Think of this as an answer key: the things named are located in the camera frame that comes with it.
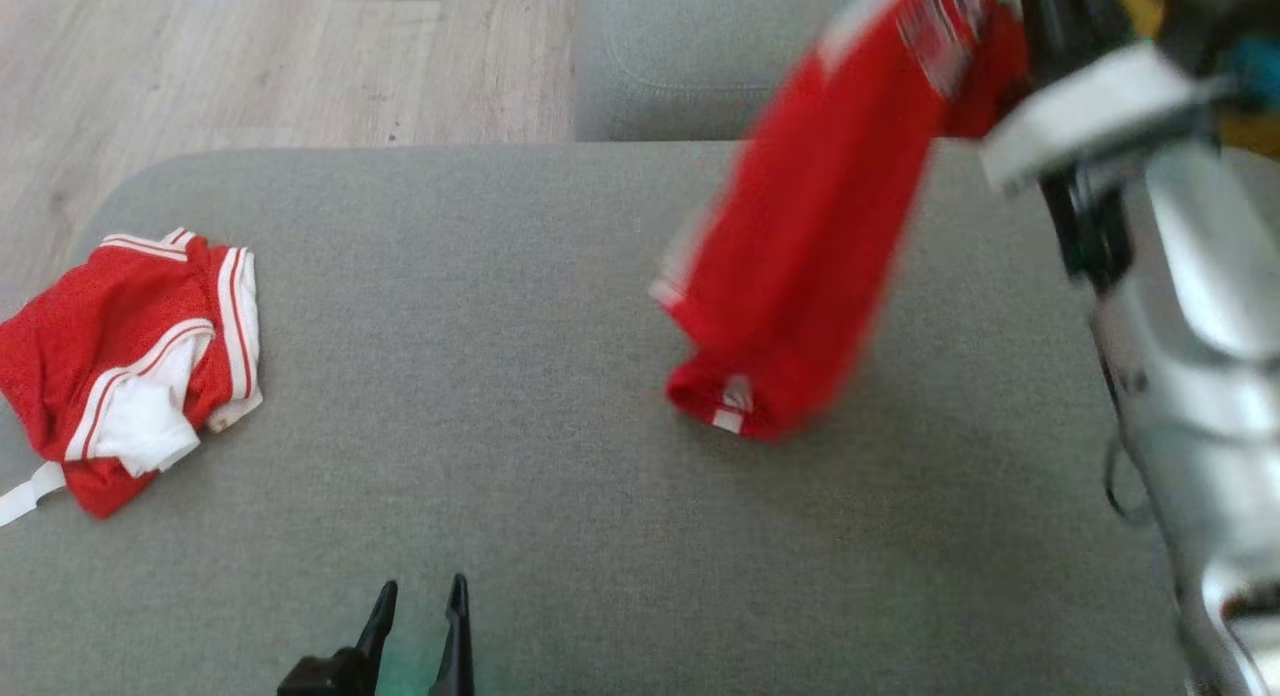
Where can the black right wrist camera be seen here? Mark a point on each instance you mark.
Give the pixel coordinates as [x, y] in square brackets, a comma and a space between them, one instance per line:
[1205, 11]

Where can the red shirt with white sleeves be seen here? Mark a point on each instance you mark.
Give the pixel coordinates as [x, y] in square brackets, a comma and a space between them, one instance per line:
[100, 346]

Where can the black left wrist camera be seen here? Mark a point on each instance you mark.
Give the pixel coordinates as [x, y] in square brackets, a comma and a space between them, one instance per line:
[325, 676]

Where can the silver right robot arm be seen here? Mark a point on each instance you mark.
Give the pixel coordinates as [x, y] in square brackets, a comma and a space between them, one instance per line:
[1200, 396]

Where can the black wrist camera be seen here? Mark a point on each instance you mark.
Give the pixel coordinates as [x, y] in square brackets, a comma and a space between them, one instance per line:
[325, 676]
[1205, 11]

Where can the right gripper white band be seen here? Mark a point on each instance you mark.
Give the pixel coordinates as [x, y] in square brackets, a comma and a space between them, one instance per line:
[1090, 106]

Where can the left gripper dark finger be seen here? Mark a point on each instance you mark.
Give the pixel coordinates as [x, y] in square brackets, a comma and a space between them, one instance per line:
[378, 626]
[458, 646]

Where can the large grey sofa seat cushion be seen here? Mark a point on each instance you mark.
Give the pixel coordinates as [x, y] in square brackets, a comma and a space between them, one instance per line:
[500, 376]

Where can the red garment with white trim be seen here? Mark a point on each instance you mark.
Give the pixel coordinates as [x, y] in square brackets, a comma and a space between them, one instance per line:
[800, 236]

